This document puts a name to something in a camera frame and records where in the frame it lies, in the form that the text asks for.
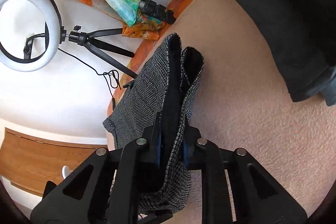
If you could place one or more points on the white ring light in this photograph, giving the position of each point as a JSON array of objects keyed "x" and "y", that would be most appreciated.
[{"x": 30, "y": 35}]

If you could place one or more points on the stack of folded dark clothes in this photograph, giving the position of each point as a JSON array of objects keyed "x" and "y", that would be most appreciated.
[{"x": 301, "y": 37}]

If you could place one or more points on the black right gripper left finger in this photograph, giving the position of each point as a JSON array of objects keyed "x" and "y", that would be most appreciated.
[{"x": 107, "y": 186}]

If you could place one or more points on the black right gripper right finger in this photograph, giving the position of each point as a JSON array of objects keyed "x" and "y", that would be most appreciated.
[{"x": 236, "y": 188}]

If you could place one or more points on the grey houndstooth pants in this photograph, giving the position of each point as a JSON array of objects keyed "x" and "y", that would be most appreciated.
[{"x": 163, "y": 91}]

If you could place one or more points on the small black tripod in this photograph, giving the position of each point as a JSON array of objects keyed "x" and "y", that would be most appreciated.
[{"x": 97, "y": 47}]

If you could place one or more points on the peach fleece blanket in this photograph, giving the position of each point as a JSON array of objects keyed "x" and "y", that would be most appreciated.
[{"x": 243, "y": 101}]

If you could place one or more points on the wooden door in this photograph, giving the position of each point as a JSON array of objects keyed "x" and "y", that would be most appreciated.
[{"x": 29, "y": 162}]

